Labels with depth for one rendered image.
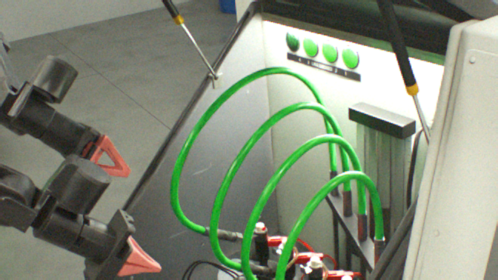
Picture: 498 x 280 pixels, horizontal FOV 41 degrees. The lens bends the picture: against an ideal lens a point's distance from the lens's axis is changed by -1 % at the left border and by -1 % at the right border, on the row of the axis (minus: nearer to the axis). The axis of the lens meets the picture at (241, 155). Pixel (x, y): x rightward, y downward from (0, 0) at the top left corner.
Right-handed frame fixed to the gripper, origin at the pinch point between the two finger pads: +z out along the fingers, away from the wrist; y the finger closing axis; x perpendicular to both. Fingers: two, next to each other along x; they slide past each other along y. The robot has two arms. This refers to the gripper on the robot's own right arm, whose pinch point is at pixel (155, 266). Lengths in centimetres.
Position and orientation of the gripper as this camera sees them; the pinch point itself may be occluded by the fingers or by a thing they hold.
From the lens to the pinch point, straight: 105.3
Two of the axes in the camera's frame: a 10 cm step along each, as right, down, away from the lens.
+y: 5.5, -8.3, -1.1
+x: -3.8, -3.7, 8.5
